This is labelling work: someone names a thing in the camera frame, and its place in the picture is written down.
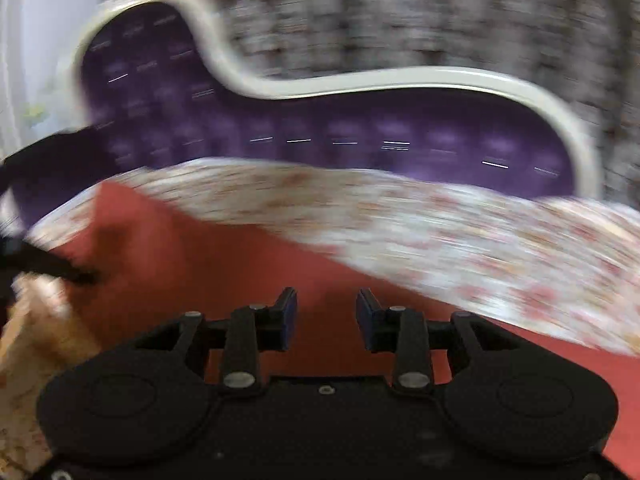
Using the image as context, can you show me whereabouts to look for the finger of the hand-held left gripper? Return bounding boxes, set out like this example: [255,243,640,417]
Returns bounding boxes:
[0,237,99,287]
[0,126,108,191]

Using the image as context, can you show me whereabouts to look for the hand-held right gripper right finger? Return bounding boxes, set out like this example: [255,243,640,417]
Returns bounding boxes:
[356,288,526,392]

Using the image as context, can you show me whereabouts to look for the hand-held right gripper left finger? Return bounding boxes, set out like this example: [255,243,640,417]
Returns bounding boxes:
[132,287,299,392]

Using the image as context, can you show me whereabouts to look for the rust red corduroy pants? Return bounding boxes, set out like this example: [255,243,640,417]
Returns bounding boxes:
[62,180,640,480]

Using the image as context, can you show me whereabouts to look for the beige floral blanket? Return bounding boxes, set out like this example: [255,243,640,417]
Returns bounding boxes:
[0,270,103,480]

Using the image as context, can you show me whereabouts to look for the white floral bed sheet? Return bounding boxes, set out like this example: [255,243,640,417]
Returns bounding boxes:
[30,157,640,356]

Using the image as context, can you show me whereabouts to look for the white curtain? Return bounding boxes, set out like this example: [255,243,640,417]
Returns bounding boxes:
[0,0,118,161]

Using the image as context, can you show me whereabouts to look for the purple tufted headboard white frame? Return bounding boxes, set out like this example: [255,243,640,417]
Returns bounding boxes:
[55,0,608,231]

